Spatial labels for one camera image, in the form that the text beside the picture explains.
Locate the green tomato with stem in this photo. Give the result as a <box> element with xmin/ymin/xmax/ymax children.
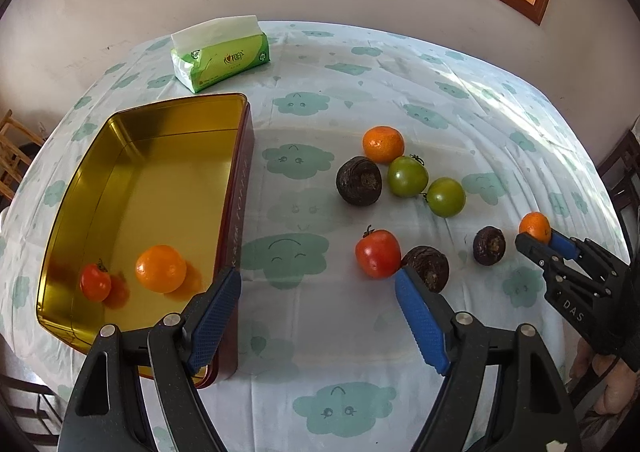
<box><xmin>388</xmin><ymin>155</ymin><xmax>430</xmax><ymax>198</ymax></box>

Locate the light wooden chair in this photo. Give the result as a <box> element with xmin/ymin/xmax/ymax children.
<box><xmin>0</xmin><ymin>109</ymin><xmax>46</xmax><ymax>205</ymax></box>

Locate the small red tomato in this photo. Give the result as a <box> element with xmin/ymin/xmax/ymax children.
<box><xmin>80</xmin><ymin>260</ymin><xmax>112</xmax><ymax>303</ymax></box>

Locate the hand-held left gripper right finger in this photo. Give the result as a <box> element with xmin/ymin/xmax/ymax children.
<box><xmin>395</xmin><ymin>266</ymin><xmax>583</xmax><ymax>452</ymax></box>

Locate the large dark water chestnut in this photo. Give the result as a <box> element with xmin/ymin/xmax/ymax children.
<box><xmin>336</xmin><ymin>157</ymin><xmax>383</xmax><ymax>206</ymax></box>

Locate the small dark water chestnut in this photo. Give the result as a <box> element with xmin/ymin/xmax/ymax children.
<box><xmin>473</xmin><ymin>226</ymin><xmax>507</xmax><ymax>266</ymax></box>

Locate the small mandarin orange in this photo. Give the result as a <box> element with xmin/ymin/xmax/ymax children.
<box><xmin>519</xmin><ymin>212</ymin><xmax>552</xmax><ymax>243</ymax></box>

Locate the large red tomato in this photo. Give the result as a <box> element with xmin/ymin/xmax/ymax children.
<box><xmin>355</xmin><ymin>226</ymin><xmax>402</xmax><ymax>279</ymax></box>

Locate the white cloud-print tablecloth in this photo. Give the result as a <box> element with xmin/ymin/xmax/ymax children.
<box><xmin>0</xmin><ymin>20</ymin><xmax>633</xmax><ymax>452</ymax></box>

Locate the large orange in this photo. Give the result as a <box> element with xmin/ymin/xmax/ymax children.
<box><xmin>135</xmin><ymin>245</ymin><xmax>188</xmax><ymax>294</ymax></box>

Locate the maroon tin box gold inside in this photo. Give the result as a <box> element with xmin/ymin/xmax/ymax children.
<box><xmin>36</xmin><ymin>92</ymin><xmax>253</xmax><ymax>389</ymax></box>

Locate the dark chair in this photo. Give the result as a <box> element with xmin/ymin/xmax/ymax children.
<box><xmin>0</xmin><ymin>372</ymin><xmax>68</xmax><ymax>452</ymax></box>

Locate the green tissue pack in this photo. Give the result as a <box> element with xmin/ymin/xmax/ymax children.
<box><xmin>170</xmin><ymin>16</ymin><xmax>271</xmax><ymax>93</ymax></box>

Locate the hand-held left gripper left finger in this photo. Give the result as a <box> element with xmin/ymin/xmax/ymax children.
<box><xmin>57</xmin><ymin>268</ymin><xmax>242</xmax><ymax>452</ymax></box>

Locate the person's right hand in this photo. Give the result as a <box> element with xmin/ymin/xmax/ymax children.
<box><xmin>569</xmin><ymin>336</ymin><xmax>640</xmax><ymax>419</ymax></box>

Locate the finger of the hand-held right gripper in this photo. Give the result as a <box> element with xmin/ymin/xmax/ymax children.
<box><xmin>549</xmin><ymin>231</ymin><xmax>588</xmax><ymax>263</ymax></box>
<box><xmin>515</xmin><ymin>232</ymin><xmax>568</xmax><ymax>283</ymax></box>

